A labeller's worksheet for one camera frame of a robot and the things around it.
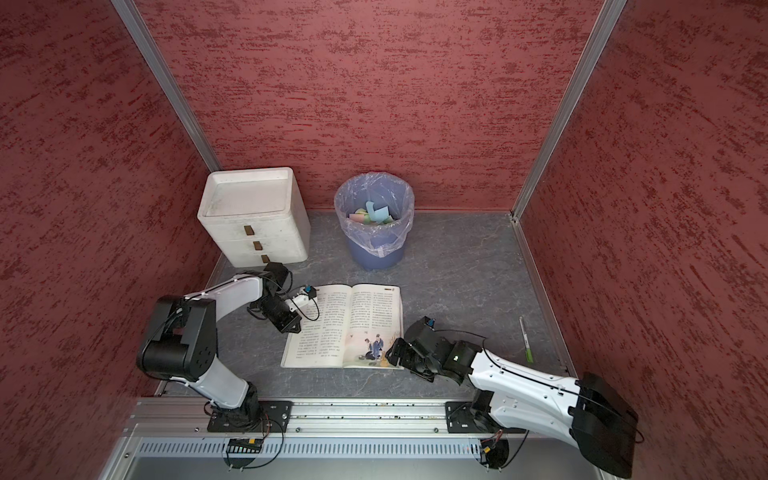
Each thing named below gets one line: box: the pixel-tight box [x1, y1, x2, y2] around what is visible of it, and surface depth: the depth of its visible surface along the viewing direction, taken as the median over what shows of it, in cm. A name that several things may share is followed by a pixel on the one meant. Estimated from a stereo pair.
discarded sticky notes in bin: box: [349, 201, 394, 225], surface depth 102 cm
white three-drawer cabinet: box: [198, 167, 311, 268], surface depth 94 cm
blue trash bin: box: [334, 172, 415, 271], surface depth 95 cm
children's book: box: [280, 284, 405, 370], surface depth 88 cm
